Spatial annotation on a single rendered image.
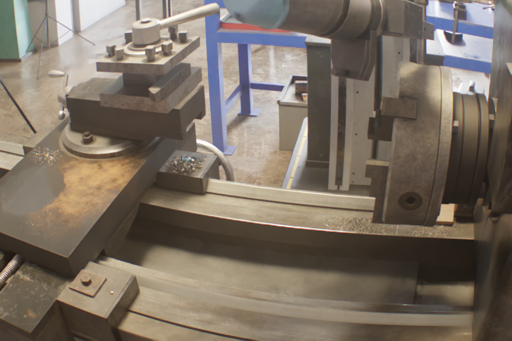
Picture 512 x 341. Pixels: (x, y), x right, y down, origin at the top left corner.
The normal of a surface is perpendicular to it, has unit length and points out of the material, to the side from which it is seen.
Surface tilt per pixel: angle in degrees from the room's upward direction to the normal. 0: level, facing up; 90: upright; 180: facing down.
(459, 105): 15
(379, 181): 71
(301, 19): 122
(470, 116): 30
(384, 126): 131
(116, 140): 0
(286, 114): 90
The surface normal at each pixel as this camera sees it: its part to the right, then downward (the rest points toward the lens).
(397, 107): -0.22, -0.38
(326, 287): 0.16, -0.83
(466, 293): -0.04, -0.89
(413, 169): -0.29, 0.25
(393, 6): -0.78, 0.00
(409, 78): -0.11, -0.73
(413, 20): 0.62, 0.15
